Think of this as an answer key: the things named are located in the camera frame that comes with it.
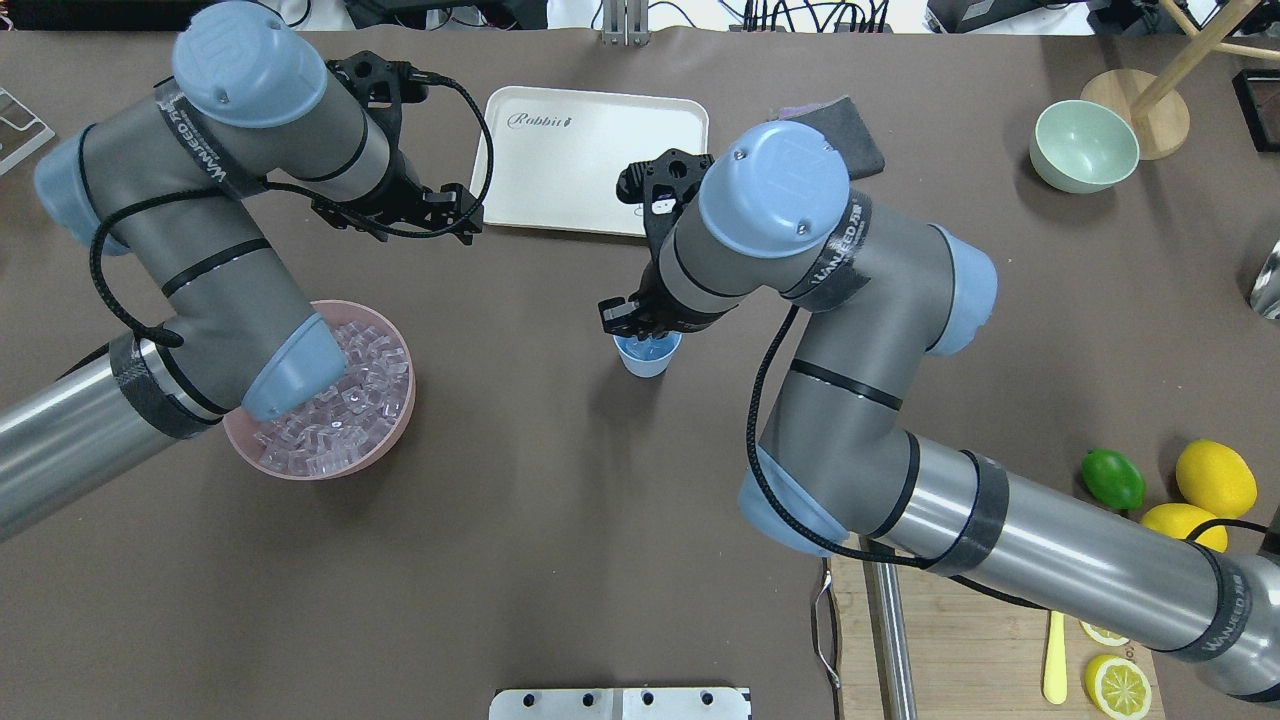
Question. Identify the wooden stand with round base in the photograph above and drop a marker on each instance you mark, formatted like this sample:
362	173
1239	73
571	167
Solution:
1151	106

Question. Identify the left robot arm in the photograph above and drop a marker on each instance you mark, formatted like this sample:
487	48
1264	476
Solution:
213	320

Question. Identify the wooden cutting board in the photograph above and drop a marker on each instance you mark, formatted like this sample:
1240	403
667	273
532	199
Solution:
970	657

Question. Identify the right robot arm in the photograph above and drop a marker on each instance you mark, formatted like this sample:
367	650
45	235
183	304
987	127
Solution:
780	209

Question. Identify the yellow lemon near edge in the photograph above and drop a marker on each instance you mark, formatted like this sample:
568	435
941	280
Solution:
1178	520

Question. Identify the yellow plastic knife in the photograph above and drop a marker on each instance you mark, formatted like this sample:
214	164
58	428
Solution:
1054	678

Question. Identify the light blue plastic cup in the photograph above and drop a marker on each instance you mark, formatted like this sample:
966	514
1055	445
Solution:
647	358

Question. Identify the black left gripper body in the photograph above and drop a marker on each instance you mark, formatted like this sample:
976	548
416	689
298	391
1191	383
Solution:
398	192

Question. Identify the black framed object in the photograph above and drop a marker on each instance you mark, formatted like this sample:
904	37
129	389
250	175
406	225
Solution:
1257	92

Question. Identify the steel cylinder with black tip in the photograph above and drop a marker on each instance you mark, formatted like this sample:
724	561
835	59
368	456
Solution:
887	621

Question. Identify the shiny metal scoop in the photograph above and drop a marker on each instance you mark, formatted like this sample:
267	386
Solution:
1264	295

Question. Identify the cream rabbit tray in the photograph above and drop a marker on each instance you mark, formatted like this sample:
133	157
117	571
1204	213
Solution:
558	154

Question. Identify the lemon half slice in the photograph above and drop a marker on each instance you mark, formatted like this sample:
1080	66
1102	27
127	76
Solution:
1117	687

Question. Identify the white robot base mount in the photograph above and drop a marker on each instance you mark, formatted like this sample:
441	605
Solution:
696	702

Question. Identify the light green bowl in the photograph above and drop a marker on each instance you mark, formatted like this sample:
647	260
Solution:
1079	146

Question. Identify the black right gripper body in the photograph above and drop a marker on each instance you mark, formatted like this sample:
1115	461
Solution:
652	309

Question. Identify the clear acrylic stand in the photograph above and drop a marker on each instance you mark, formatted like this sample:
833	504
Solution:
23	133

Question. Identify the green lime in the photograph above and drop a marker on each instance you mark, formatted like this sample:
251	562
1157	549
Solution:
1113	479

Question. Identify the pink bowl of ice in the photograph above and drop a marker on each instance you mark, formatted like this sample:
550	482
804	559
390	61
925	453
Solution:
350	424

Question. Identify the grey folded cloth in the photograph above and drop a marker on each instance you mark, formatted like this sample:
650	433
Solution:
840	122

